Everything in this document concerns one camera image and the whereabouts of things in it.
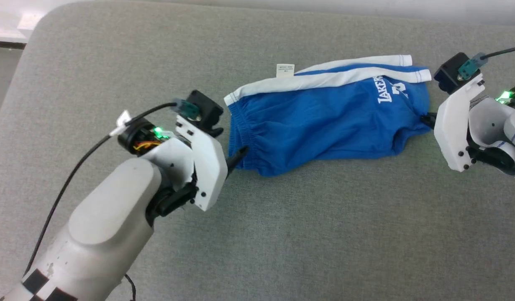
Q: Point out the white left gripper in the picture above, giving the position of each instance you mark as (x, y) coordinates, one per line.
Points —
(207, 163)

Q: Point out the blue and white basketball shorts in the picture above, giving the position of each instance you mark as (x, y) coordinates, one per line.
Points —
(320, 121)

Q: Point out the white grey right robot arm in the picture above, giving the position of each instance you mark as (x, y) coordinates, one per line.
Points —
(491, 121)

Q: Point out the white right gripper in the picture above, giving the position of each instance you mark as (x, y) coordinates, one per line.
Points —
(452, 125)

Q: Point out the grey fabric sofa cushion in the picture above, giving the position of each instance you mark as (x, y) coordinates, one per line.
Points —
(324, 225)

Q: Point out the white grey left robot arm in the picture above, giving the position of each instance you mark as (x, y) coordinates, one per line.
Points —
(111, 217)

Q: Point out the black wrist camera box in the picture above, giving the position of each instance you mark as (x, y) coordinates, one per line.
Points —
(207, 108)
(449, 75)

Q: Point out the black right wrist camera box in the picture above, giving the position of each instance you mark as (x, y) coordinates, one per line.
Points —
(449, 75)

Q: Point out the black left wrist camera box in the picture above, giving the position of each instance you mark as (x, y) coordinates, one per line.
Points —
(207, 108)

